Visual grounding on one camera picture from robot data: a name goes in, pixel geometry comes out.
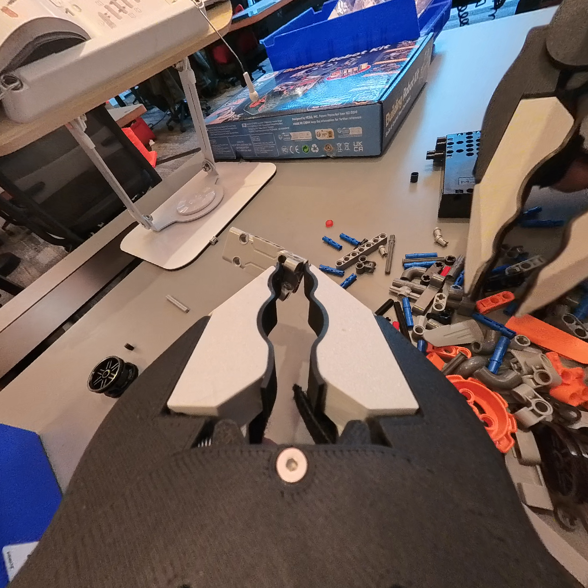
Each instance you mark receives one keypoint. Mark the small black wheel hub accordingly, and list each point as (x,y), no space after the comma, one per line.
(110,376)

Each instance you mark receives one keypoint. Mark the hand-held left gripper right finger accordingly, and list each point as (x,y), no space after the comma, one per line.
(363,363)

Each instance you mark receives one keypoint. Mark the light grey holed beam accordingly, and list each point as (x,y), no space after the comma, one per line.
(363,250)

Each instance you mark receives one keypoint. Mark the blue pin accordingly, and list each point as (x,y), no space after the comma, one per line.
(331,271)
(542,223)
(349,280)
(530,212)
(350,239)
(331,242)

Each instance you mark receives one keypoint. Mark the light grey connector piece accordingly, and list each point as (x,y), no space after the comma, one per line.
(248,248)

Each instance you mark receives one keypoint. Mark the black office chair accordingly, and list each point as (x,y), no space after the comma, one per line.
(69,183)

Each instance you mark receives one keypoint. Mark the orange blade panel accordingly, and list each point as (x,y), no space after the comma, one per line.
(546,335)

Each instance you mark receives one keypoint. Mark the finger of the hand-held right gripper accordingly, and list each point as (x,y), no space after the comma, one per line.
(510,183)
(569,262)

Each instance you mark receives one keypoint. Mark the wooden-edged desk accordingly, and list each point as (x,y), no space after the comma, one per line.
(257,13)

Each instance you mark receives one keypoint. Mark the white instruction booklet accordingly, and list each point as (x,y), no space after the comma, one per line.
(46,23)

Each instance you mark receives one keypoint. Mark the grey double-hole connector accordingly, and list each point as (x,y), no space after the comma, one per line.
(366,266)

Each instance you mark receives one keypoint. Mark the orange gear wheel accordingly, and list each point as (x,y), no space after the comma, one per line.
(491,413)

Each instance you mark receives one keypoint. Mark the white metal stand frame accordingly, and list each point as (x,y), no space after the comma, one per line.
(138,55)

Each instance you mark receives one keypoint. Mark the person's right hand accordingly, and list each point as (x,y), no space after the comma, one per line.
(574,179)

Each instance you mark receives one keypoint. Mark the red plastic object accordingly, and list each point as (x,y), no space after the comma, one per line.
(138,138)

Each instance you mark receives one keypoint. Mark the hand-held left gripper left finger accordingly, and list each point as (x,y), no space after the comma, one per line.
(220,363)

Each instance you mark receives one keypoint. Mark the dark grey axle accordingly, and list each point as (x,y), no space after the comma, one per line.
(390,255)

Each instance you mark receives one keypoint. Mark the black perforated building block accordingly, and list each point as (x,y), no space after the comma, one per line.
(454,183)

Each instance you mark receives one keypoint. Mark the blue robot kit box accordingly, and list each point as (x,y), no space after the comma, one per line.
(321,133)

